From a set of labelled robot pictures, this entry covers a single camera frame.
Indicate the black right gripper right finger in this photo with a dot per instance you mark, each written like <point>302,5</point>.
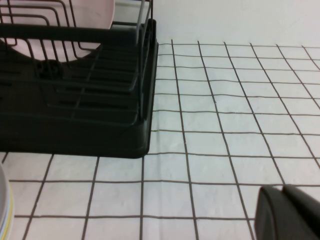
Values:
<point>305,217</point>

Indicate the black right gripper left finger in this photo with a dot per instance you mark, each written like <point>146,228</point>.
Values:
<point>268,215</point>

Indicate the pink round plate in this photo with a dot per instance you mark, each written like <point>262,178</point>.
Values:
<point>100,15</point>

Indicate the yellow round plate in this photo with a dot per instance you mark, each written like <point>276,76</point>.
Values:
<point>12,225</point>

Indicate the white grid pattern tablecloth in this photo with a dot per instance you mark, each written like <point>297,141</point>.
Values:
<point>225,125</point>

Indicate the black plastic drip tray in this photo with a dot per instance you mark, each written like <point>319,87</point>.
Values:
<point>75,142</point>

